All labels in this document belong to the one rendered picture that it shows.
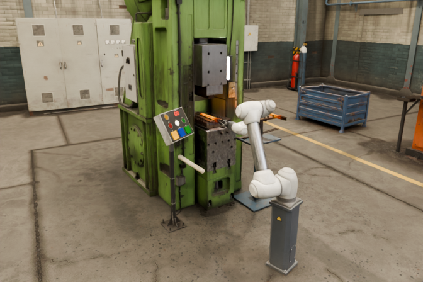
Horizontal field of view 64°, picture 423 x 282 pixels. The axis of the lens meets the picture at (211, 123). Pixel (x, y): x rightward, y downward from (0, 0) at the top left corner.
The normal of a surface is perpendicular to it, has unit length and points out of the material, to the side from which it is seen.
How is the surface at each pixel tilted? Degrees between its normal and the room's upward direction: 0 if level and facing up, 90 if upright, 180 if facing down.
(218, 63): 90
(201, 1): 90
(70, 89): 90
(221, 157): 90
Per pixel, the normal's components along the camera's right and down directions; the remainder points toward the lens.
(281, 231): -0.67, 0.21
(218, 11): 0.56, 0.23
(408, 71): -0.88, 0.13
